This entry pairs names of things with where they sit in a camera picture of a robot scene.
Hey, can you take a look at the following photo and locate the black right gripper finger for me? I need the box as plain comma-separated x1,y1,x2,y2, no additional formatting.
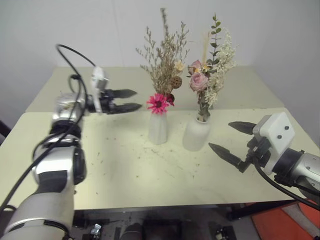
227,121,257,137
208,142,252,174

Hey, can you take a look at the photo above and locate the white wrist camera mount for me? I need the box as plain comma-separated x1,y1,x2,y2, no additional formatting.
90,65,111,115
252,111,297,176

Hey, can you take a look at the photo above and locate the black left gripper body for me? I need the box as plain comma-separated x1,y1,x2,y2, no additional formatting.
99,88,119,115

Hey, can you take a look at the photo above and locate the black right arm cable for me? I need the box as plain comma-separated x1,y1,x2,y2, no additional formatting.
253,159,320,212

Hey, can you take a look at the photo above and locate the dark rounded shape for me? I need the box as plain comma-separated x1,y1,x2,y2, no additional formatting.
120,223,145,240

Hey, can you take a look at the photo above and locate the dried bouquet with pink daisy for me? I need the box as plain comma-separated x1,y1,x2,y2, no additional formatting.
135,7,191,116

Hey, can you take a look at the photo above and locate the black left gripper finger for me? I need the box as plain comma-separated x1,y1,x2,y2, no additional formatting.
114,102,143,115
113,88,138,99

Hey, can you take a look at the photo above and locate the black metal frame bar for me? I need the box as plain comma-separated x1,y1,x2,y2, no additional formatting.
226,199,300,222

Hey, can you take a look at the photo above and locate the ribbed white tapered vase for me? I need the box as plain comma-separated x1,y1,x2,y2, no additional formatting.
148,111,169,146

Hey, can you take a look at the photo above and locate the smooth white bottle vase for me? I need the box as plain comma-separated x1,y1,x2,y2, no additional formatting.
182,116,212,152

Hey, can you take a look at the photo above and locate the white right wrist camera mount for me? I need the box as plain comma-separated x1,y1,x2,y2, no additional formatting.
252,111,297,176

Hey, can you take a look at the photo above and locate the dried bouquet with pink roses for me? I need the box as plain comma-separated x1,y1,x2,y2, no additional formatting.
186,12,239,123

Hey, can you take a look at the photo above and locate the orange object under table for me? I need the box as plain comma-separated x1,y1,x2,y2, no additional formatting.
250,199,320,240

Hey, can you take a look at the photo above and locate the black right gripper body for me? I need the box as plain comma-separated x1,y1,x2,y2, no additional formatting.
245,136,274,168

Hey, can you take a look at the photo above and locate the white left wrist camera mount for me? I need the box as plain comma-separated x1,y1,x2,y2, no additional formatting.
90,65,111,115

